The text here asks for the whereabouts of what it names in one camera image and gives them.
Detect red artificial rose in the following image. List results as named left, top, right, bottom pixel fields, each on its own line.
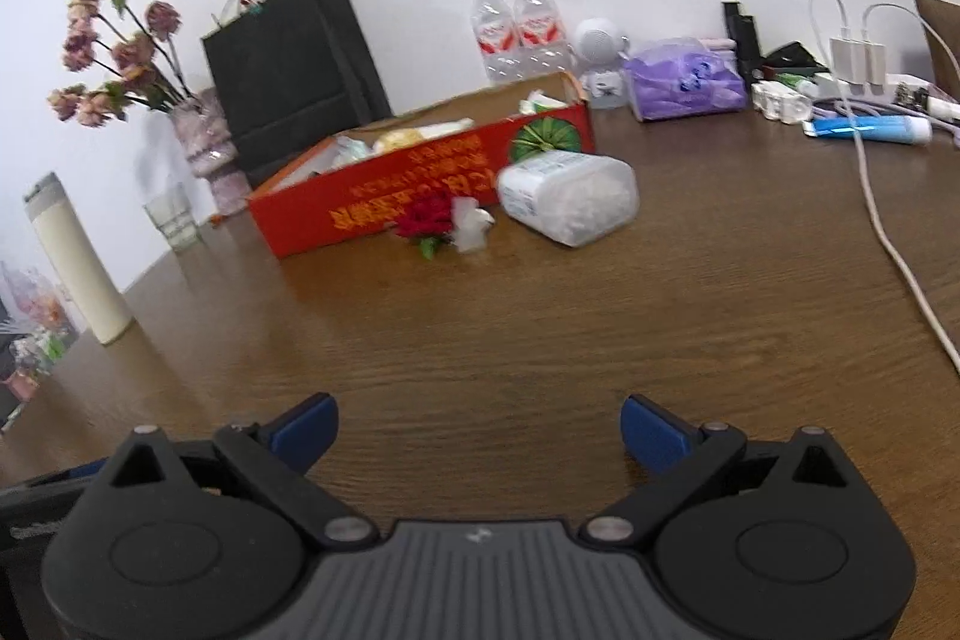
left=394, top=195, right=458, bottom=260

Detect tall black device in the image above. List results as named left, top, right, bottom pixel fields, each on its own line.
left=721, top=0, right=764, bottom=82

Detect clear drinking glass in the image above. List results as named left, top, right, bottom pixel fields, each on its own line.
left=142, top=190, right=205, bottom=253

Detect flat black case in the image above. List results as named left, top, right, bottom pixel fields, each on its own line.
left=761, top=41, right=824, bottom=76

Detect clear cotton swab jar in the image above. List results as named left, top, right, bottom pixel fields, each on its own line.
left=496, top=149, right=641, bottom=249

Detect white charging cable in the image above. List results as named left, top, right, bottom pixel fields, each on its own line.
left=810, top=0, right=960, bottom=376

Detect pink patterned vase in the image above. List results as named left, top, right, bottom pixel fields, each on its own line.
left=166, top=89, right=252, bottom=217

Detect blue toothpaste tube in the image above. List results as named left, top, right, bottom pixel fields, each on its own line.
left=802, top=115, right=935, bottom=147

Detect white and green packet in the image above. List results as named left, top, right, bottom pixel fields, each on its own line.
left=334, top=134, right=374, bottom=166

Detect brown cardboard piece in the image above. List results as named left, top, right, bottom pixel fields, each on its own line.
left=911, top=0, right=960, bottom=95

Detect small white bottles pack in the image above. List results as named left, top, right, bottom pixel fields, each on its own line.
left=750, top=80, right=815, bottom=124

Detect red label water bottle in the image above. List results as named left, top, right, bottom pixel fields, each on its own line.
left=470, top=0, right=524, bottom=86
left=512, top=0, right=571, bottom=79

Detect black paper bag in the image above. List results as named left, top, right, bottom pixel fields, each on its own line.
left=201, top=0, right=376, bottom=185
left=307, top=0, right=395, bottom=124

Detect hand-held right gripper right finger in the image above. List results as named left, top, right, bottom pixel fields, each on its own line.
left=583, top=394, right=857, bottom=548

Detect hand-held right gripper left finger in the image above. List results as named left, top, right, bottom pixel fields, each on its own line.
left=97, top=392, right=380, bottom=549

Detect purple tissue pack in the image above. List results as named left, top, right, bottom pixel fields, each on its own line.
left=624, top=36, right=751, bottom=124

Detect colourful clutter pile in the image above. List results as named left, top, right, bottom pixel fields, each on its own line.
left=0, top=261, right=80, bottom=432

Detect small white plastic item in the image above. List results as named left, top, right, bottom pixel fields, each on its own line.
left=450, top=196, right=496, bottom=253

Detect red cardboard box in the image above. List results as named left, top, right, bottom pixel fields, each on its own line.
left=247, top=70, right=597, bottom=259

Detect white power strip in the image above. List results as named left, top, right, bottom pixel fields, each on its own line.
left=889, top=74, right=960, bottom=121

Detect cream thermos bottle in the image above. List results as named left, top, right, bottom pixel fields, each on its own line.
left=22, top=171, right=134, bottom=345

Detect white charger block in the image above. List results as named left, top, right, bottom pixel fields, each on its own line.
left=829, top=32, right=890, bottom=86

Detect dried pink flowers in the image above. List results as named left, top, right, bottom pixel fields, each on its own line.
left=47, top=0, right=200, bottom=129

